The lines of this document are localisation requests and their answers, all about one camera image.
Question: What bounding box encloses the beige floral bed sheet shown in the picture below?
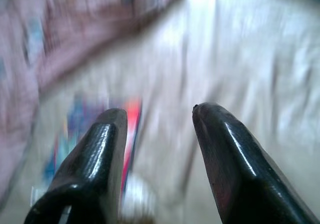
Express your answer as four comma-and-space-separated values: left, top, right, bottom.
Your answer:
0, 0, 320, 224

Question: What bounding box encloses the pink cartoon print blanket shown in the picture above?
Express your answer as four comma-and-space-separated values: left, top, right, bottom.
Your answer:
0, 0, 186, 205

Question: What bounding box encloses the white paper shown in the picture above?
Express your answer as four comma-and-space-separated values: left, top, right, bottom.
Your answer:
119, 173, 158, 219

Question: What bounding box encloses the colourful comic book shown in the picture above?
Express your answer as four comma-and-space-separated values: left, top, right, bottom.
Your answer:
31, 96, 144, 210

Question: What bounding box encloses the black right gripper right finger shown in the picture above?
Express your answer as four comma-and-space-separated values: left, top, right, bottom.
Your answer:
191, 102, 320, 224

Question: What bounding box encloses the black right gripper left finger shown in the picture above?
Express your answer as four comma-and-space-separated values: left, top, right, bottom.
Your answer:
23, 108, 129, 224

